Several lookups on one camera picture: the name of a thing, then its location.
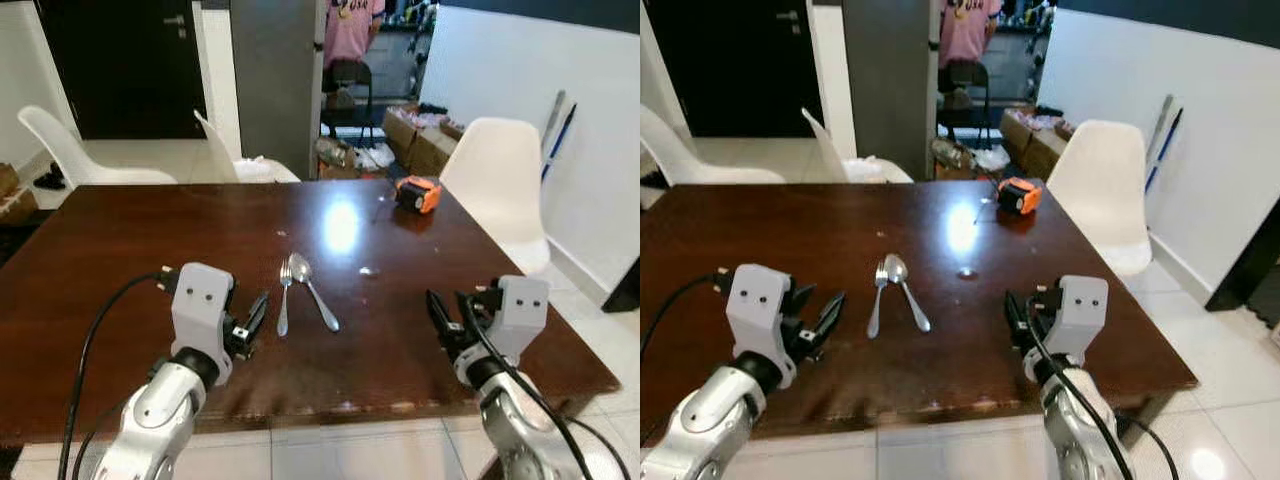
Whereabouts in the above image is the blue pole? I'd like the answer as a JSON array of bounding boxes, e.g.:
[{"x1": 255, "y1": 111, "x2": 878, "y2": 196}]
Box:
[
  {"x1": 541, "y1": 102, "x2": 579, "y2": 183},
  {"x1": 1146, "y1": 107, "x2": 1185, "y2": 194}
]

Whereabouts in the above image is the silver metal spoon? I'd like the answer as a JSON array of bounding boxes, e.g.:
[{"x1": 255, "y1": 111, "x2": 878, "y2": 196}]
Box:
[
  {"x1": 884, "y1": 254, "x2": 933, "y2": 335},
  {"x1": 288, "y1": 253, "x2": 341, "y2": 334}
]

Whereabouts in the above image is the grey pole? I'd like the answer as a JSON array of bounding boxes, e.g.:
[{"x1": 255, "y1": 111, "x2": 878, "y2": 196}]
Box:
[
  {"x1": 539, "y1": 89, "x2": 567, "y2": 161},
  {"x1": 1144, "y1": 94, "x2": 1174, "y2": 167}
]

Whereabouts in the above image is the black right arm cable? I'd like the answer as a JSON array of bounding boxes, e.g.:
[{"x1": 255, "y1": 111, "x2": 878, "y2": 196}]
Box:
[
  {"x1": 1024, "y1": 298, "x2": 1183, "y2": 480},
  {"x1": 458, "y1": 298, "x2": 633, "y2": 480}
]

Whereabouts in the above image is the silver metal fork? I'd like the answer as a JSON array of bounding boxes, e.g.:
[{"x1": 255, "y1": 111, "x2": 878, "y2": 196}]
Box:
[
  {"x1": 866, "y1": 260, "x2": 889, "y2": 340},
  {"x1": 276, "y1": 257, "x2": 294, "y2": 338}
]

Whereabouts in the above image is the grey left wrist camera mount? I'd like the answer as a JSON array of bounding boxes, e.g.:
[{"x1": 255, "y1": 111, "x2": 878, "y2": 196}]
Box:
[
  {"x1": 170, "y1": 263, "x2": 237, "y2": 386},
  {"x1": 726, "y1": 264, "x2": 797, "y2": 363}
]

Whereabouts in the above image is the black door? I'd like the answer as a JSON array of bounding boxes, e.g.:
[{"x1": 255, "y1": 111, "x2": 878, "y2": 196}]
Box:
[
  {"x1": 37, "y1": 0, "x2": 208, "y2": 141},
  {"x1": 647, "y1": 0, "x2": 824, "y2": 139}
]

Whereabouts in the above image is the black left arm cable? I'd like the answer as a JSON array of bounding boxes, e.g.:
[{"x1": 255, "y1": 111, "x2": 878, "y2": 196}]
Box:
[
  {"x1": 57, "y1": 268, "x2": 183, "y2": 480},
  {"x1": 640, "y1": 270, "x2": 733, "y2": 353}
]

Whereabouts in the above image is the orange black tape measure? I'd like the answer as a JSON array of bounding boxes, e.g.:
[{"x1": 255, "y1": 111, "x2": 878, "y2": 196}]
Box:
[
  {"x1": 996, "y1": 177, "x2": 1044, "y2": 216},
  {"x1": 394, "y1": 176, "x2": 444, "y2": 215}
]

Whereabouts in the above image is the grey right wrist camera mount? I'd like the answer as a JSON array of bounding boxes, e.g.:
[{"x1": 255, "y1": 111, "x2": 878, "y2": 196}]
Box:
[
  {"x1": 488, "y1": 275, "x2": 551, "y2": 367},
  {"x1": 1048, "y1": 275, "x2": 1110, "y2": 363}
]

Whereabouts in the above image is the white plastic shell chair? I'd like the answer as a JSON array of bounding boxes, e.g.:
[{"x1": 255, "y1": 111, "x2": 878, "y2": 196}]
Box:
[
  {"x1": 439, "y1": 117, "x2": 552, "y2": 277},
  {"x1": 192, "y1": 109, "x2": 302, "y2": 185},
  {"x1": 801, "y1": 107, "x2": 914, "y2": 185},
  {"x1": 17, "y1": 105, "x2": 178, "y2": 189},
  {"x1": 1044, "y1": 120, "x2": 1154, "y2": 279},
  {"x1": 640, "y1": 105, "x2": 787, "y2": 187}
]

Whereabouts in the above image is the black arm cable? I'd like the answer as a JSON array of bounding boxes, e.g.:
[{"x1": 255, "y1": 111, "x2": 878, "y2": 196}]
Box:
[
  {"x1": 1024, "y1": 298, "x2": 1183, "y2": 480},
  {"x1": 458, "y1": 298, "x2": 633, "y2": 480},
  {"x1": 640, "y1": 270, "x2": 733, "y2": 353},
  {"x1": 57, "y1": 268, "x2": 183, "y2": 480}
]

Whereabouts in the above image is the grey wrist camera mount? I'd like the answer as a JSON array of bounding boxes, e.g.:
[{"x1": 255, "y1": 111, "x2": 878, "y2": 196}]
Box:
[
  {"x1": 170, "y1": 263, "x2": 237, "y2": 386},
  {"x1": 488, "y1": 275, "x2": 551, "y2": 367},
  {"x1": 726, "y1": 264, "x2": 797, "y2": 363},
  {"x1": 1048, "y1": 275, "x2": 1110, "y2": 363}
]

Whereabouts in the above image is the black metal frame chair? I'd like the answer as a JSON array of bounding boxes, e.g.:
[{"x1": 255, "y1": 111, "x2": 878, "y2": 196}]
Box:
[
  {"x1": 322, "y1": 60, "x2": 378, "y2": 143},
  {"x1": 938, "y1": 62, "x2": 994, "y2": 143}
]

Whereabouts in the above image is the brown cardboard box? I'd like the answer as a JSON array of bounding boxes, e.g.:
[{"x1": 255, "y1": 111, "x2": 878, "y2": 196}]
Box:
[
  {"x1": 382, "y1": 105, "x2": 467, "y2": 178},
  {"x1": 999, "y1": 105, "x2": 1077, "y2": 183}
]

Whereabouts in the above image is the person in pink shirt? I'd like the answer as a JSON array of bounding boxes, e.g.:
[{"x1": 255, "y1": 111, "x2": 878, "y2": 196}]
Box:
[
  {"x1": 939, "y1": 0, "x2": 1004, "y2": 69},
  {"x1": 322, "y1": 0, "x2": 387, "y2": 71}
]

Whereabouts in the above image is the black cabinet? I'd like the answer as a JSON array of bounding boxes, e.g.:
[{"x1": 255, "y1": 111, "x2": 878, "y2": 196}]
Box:
[
  {"x1": 602, "y1": 257, "x2": 641, "y2": 314},
  {"x1": 1204, "y1": 198, "x2": 1280, "y2": 312}
]

